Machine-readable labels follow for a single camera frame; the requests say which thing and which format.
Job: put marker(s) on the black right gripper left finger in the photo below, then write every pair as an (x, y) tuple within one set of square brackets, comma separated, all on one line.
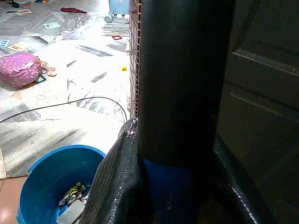
[(116, 186)]

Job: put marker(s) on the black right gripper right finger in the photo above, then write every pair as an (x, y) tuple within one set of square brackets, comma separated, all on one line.
[(240, 191)]

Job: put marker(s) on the grey patterned floor mat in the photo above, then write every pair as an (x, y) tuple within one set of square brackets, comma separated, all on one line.
[(35, 137)]

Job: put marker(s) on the black yellow snack wrapper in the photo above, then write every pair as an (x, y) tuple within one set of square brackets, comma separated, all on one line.
[(72, 193)]

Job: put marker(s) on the grey paper piece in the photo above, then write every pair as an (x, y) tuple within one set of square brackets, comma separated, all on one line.
[(71, 213)]

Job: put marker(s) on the blue plastic bucket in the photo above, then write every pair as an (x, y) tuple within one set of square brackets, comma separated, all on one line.
[(37, 186)]

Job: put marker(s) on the dark panelled door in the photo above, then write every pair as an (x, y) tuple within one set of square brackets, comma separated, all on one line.
[(261, 93)]

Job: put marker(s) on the red tiled pillar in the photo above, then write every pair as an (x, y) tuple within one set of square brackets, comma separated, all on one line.
[(135, 58)]

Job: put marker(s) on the pink dotted backpack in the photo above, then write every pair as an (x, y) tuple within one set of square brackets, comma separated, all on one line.
[(18, 70)]

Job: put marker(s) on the cream picture card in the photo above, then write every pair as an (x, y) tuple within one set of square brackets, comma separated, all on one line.
[(19, 47)]

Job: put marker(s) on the green picture card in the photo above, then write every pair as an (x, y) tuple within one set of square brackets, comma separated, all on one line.
[(51, 25)]

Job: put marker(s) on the light blue wheeled cart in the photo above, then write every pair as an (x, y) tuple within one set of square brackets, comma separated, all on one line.
[(118, 7)]

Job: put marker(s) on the dark red cloth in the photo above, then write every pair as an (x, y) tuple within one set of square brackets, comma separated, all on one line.
[(73, 10)]

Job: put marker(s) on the blue picture card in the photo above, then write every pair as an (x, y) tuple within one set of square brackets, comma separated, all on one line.
[(4, 43)]

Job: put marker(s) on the white picture card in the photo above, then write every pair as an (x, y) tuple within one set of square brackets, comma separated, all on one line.
[(22, 11)]

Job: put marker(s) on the green square frame tile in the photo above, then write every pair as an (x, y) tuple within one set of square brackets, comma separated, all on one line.
[(43, 81)]

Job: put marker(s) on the red square frame tile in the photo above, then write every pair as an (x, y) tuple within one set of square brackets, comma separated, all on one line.
[(113, 37)]

